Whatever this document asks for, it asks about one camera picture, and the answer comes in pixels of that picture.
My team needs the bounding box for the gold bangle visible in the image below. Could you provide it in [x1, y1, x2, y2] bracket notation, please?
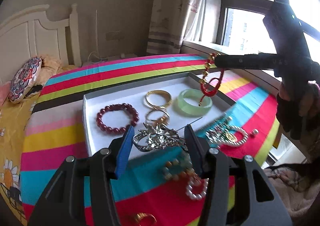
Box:
[144, 90, 172, 109]

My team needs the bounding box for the white pearl ring bracelet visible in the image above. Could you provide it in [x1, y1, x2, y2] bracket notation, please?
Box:
[185, 177, 209, 201]

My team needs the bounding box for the pearl necklace with pendant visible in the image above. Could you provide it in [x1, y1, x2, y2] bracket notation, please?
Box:
[204, 115, 250, 147]

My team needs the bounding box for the green jade bangle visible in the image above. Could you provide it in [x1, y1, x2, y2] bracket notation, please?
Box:
[177, 89, 213, 116]

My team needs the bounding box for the right hand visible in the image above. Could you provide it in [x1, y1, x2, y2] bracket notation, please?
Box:
[276, 83, 319, 143]

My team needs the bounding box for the round patterned cushion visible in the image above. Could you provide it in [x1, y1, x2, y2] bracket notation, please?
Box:
[8, 57, 42, 104]

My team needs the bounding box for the single pearl earring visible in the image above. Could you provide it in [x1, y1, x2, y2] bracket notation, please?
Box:
[249, 129, 259, 138]

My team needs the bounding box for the white bedside table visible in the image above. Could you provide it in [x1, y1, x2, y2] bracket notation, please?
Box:
[82, 51, 137, 67]

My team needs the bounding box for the yellow floral bed sheet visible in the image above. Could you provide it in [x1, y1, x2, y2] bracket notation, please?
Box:
[0, 64, 78, 226]

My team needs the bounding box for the beige striped curtain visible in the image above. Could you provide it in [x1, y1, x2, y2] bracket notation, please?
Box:
[146, 0, 223, 56]

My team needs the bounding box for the dark red bead bracelet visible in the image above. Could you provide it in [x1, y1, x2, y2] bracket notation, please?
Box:
[95, 102, 140, 135]

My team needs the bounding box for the gold hoop keyring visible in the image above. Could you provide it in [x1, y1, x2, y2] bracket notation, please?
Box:
[145, 109, 170, 125]

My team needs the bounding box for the white wooden headboard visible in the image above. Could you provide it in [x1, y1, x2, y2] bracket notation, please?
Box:
[1, 4, 82, 84]

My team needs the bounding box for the beige plush pillow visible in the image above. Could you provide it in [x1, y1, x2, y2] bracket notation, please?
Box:
[35, 54, 62, 86]

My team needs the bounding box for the white jewelry tray box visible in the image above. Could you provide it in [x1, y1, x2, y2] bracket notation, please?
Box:
[82, 72, 236, 160]

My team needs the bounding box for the red gold charm bracelet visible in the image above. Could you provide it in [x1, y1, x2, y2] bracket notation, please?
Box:
[198, 52, 225, 107]

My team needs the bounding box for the silver filigree brooch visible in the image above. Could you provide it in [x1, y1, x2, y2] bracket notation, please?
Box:
[132, 123, 185, 152]

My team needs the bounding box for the small gold ring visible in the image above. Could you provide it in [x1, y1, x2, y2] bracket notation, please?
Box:
[134, 212, 157, 226]

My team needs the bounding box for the dark framed window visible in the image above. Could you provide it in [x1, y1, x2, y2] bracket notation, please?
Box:
[217, 0, 319, 62]

